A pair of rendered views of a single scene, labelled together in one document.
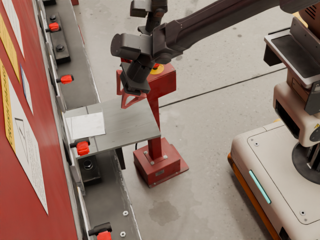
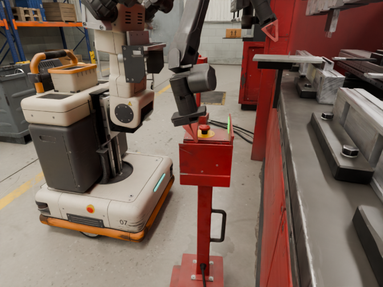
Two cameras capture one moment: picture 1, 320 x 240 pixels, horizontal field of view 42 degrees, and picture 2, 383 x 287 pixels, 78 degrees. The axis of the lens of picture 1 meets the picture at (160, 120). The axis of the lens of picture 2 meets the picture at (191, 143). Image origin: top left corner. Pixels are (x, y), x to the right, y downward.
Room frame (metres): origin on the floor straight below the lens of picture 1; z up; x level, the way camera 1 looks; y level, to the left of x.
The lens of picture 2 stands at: (1.93, 0.36, 1.12)
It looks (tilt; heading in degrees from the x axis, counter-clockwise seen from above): 26 degrees down; 211
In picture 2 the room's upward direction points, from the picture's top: straight up
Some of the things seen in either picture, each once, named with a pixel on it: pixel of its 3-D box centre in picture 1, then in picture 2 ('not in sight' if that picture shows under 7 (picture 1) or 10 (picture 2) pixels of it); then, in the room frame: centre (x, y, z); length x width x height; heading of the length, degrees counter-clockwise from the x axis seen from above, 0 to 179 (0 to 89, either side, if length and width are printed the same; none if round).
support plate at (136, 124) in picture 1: (109, 124); (285, 58); (0.79, 0.15, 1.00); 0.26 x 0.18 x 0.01; 104
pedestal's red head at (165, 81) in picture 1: (147, 67); (206, 147); (1.28, 0.04, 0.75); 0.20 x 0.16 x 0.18; 26
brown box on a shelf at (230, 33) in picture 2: not in sight; (233, 33); (-1.40, -0.98, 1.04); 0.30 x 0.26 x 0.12; 18
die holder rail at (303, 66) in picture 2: not in sight; (303, 61); (0.22, 0.16, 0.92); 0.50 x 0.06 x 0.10; 14
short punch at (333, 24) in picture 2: not in sight; (330, 24); (0.75, 0.29, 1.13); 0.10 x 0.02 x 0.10; 14
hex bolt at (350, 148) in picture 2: (53, 17); (350, 150); (1.45, 0.41, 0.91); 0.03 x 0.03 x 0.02
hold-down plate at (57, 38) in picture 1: (57, 36); (333, 139); (1.35, 0.39, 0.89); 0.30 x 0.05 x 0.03; 14
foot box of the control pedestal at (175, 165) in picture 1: (160, 159); (195, 278); (1.30, 0.01, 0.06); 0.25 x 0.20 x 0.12; 116
